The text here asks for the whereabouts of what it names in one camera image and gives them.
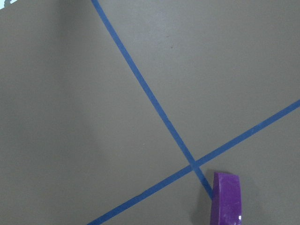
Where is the purple trapezoid block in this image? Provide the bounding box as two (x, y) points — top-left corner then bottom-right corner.
(210, 172), (242, 225)

